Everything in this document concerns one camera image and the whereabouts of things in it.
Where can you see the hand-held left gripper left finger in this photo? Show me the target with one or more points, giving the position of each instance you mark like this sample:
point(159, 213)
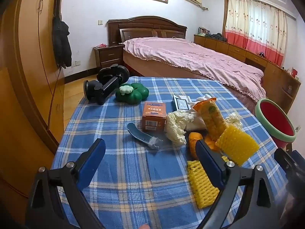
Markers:
point(91, 164)

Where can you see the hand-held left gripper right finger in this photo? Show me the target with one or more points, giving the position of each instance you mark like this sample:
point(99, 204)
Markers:
point(209, 164)

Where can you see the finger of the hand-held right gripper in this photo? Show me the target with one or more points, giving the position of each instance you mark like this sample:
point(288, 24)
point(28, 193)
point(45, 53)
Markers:
point(286, 159)

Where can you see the long yellow foam net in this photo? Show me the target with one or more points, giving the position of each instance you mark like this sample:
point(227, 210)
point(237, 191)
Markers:
point(202, 188)

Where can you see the orange peel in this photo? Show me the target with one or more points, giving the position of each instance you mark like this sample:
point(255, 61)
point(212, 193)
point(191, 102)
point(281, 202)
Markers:
point(193, 139)

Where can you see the wide yellow foam net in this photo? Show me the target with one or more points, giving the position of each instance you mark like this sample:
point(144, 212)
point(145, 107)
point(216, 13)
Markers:
point(238, 145)

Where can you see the red bin with green rim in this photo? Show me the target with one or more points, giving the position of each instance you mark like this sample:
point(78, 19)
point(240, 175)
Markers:
point(274, 119)

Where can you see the clear plastic bag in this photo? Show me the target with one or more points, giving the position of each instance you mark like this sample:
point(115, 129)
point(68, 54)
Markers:
point(197, 122)

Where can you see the orange snack packet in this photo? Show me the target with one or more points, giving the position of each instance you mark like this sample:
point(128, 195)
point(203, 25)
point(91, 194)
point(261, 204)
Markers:
point(212, 116)

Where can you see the large cream paper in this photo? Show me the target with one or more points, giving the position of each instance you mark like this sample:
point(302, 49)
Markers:
point(176, 127)

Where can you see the small cream paper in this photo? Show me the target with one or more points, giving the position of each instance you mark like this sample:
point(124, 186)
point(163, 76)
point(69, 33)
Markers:
point(234, 120)

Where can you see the blue-grey plastic peeler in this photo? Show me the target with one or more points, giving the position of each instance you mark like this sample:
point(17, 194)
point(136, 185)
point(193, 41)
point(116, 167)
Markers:
point(140, 136)

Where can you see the white cardboard box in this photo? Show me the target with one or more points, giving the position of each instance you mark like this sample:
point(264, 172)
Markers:
point(181, 102)

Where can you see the orange cardboard box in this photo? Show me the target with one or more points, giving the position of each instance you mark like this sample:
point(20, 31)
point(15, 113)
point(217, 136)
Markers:
point(153, 114)

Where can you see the blue plaid tablecloth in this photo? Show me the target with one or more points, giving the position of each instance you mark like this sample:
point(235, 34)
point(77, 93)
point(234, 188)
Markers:
point(133, 183)

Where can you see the small glass ornament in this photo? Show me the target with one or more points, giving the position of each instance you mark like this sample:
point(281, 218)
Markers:
point(289, 89)

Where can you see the green clover-shaped toy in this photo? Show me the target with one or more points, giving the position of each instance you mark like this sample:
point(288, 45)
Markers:
point(135, 94)

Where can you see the small red box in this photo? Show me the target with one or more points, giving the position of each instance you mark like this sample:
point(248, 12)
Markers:
point(294, 72)

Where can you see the small black object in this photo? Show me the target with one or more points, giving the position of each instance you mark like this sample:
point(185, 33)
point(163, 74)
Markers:
point(262, 54)

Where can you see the pink bedspread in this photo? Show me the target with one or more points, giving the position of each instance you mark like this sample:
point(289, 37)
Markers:
point(190, 57)

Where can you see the dark wooden nightstand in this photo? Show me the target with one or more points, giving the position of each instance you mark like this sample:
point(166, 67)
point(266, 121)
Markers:
point(108, 56)

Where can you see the long wooden cabinet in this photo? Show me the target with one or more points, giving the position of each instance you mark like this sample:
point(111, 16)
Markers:
point(238, 51)

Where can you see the red packet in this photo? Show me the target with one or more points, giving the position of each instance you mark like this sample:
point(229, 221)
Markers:
point(100, 45)

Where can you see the wooden wardrobe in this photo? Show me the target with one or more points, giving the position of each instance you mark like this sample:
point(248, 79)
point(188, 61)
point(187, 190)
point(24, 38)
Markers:
point(26, 64)

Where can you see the black hanging jacket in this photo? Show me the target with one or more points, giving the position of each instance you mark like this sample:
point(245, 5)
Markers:
point(62, 43)

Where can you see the pile of dark clothes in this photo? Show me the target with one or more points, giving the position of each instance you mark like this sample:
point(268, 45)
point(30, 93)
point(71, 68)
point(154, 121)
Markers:
point(216, 37)

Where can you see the row of books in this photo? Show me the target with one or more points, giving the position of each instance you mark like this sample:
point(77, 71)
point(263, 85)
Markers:
point(203, 31)

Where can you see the cream and red curtain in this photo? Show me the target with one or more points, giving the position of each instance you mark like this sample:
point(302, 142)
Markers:
point(255, 23)

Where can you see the dark wooden bed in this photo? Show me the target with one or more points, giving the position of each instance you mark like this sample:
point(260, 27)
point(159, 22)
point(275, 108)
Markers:
point(143, 27)

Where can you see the wall socket with plug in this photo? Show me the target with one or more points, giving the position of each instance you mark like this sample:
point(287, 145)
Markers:
point(297, 128)

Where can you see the black suction cup mount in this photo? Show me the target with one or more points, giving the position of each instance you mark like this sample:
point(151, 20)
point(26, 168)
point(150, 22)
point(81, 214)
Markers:
point(107, 83)

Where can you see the white double wall socket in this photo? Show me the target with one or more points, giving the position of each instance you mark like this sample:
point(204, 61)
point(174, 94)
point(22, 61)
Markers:
point(76, 63)

